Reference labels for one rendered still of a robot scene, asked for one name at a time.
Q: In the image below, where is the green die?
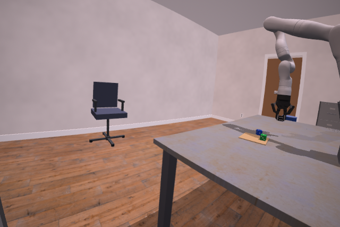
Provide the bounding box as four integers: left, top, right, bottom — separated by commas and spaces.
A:
260, 134, 267, 141

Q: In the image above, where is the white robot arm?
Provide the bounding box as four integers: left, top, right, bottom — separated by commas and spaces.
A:
263, 16, 340, 96

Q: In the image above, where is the peach flat square mat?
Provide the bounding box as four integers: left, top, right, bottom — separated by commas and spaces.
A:
239, 132, 269, 145

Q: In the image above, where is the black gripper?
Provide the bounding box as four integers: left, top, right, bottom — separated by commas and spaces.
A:
271, 94, 295, 121

